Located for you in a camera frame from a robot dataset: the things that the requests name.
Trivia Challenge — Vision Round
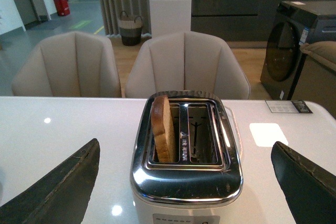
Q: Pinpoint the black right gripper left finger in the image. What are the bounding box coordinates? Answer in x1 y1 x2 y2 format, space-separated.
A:
1 138 100 223

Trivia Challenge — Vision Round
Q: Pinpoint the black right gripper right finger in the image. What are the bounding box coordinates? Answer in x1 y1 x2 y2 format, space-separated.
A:
271 142 335 223

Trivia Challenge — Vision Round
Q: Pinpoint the brown bread slice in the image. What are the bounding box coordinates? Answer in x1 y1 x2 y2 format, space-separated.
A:
151 95 176 163

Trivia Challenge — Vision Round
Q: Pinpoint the black label card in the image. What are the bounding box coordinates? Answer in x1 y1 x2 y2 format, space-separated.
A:
266 100 312 114

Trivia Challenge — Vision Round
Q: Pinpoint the beige sofa armrest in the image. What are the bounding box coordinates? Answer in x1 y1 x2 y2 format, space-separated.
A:
292 41 335 116

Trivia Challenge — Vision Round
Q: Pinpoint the cream chrome toaster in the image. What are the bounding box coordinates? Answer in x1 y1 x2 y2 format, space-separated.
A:
130 91 243 223

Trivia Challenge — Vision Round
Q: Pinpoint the beige chair left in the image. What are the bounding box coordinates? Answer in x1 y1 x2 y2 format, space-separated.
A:
12 31 122 98

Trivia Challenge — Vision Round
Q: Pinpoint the beige chair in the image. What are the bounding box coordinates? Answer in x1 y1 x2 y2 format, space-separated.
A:
12 31 122 98
125 31 250 100

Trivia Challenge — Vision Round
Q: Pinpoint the dark grey washing machine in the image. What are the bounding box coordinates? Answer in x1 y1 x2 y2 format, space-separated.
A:
260 1 335 100

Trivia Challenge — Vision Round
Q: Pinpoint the woven laundry basket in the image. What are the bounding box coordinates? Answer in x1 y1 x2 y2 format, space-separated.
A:
118 10 143 46

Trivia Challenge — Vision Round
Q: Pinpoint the beige chair right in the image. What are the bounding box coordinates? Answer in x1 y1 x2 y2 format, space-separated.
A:
125 31 250 100

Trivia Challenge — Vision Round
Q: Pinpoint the red fire cabinet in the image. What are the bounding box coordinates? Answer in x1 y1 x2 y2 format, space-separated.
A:
54 0 70 16

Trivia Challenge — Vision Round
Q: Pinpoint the white cabinet column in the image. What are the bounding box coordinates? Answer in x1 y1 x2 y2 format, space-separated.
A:
149 0 192 38

